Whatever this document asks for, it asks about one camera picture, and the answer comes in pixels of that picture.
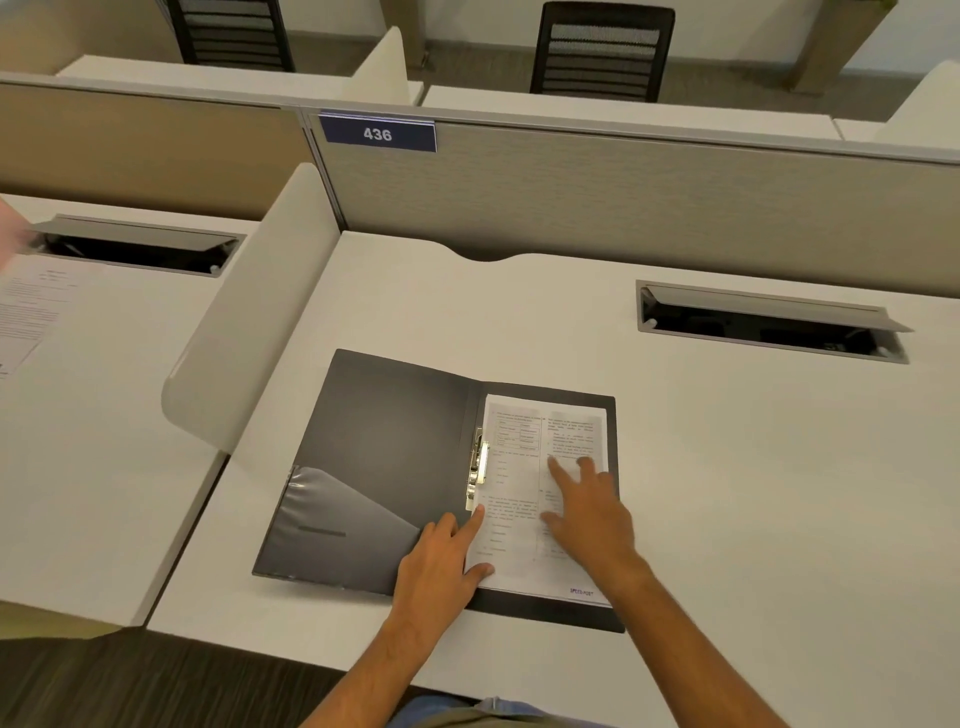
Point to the person's right hand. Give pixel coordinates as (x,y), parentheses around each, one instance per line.
(596,529)

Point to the person's left hand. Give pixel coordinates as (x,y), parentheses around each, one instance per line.
(431,574)

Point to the person's right thumb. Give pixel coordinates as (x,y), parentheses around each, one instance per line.
(555,519)

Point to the person's left thumb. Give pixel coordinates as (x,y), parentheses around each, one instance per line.
(480,572)

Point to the person's right middle finger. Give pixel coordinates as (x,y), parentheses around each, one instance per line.
(589,474)

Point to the printed white paper sheet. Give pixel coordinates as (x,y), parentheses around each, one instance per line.
(517,457)

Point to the person's right forearm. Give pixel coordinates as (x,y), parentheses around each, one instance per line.
(690,652)

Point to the person's left forearm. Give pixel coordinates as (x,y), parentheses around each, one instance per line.
(375,679)

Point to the metal folder clip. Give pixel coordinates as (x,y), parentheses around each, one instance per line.
(477,465)

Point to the person's blue jeans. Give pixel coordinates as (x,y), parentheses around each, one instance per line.
(480,712)

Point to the open black document folder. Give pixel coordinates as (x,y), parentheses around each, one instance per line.
(390,427)

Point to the grey fabric partition panel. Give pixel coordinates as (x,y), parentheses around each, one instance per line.
(637,202)

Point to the curved beige desk divider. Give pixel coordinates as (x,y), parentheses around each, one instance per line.
(255,300)
(384,60)
(926,109)

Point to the blue number sign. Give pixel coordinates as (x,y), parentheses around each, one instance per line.
(377,133)

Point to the black mesh office chair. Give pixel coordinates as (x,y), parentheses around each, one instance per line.
(232,34)
(604,52)

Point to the tan table leg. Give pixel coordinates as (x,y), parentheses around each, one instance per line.
(405,30)
(840,41)

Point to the loose printed paper sheet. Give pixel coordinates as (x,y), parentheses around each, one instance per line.
(37,307)

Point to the tan partition panel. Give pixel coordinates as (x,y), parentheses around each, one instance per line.
(142,142)

